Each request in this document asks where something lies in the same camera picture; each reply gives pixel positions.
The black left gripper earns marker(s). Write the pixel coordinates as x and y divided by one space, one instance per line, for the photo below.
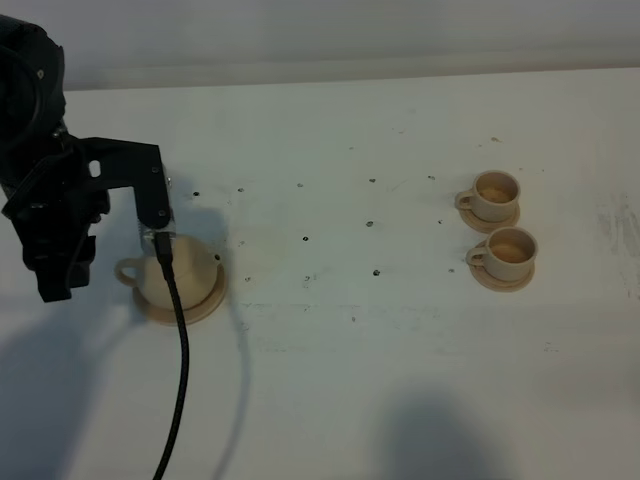
51 215

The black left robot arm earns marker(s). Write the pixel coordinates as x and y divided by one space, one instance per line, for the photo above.
32 99

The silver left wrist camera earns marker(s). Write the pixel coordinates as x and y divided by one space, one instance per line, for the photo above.
125 164

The beige near teacup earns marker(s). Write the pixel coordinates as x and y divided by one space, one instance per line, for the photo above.
508 254

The beige far teacup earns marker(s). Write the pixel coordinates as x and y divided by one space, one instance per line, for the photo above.
492 198

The beige teacup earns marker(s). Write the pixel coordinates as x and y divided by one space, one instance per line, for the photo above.
492 198
508 254

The beige teapot saucer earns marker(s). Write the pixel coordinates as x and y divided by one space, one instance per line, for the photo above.
192 315

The beige far cup saucer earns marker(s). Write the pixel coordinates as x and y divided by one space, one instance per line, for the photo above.
486 227

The beige near cup saucer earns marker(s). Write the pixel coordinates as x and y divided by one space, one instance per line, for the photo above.
486 280

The beige cup saucer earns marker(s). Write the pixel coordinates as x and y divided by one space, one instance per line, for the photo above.
486 280
486 227

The beige teapot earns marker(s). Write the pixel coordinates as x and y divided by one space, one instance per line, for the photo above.
196 272

